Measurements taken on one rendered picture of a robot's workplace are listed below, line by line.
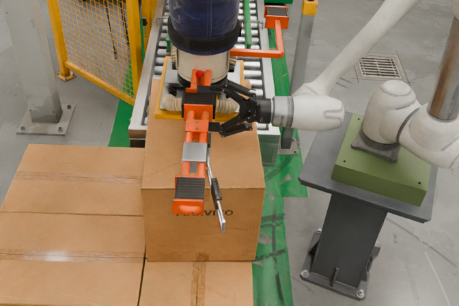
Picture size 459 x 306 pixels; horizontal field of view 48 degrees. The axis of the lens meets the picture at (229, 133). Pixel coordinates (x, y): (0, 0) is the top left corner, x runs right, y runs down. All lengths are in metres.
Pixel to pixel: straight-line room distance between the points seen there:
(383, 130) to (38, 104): 2.15
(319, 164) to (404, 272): 0.94
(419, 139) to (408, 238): 1.15
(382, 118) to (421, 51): 2.61
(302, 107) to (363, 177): 0.60
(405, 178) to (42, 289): 1.35
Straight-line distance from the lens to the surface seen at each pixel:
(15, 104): 3.67
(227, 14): 1.53
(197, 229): 1.80
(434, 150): 1.86
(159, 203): 1.70
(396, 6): 1.55
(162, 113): 1.64
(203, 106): 1.44
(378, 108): 1.93
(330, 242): 2.40
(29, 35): 3.07
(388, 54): 4.34
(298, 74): 2.86
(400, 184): 1.96
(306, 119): 1.46
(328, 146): 2.15
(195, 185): 1.23
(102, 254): 2.00
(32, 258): 2.05
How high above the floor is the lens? 2.15
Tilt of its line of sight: 41 degrees down
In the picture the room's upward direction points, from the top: 4 degrees clockwise
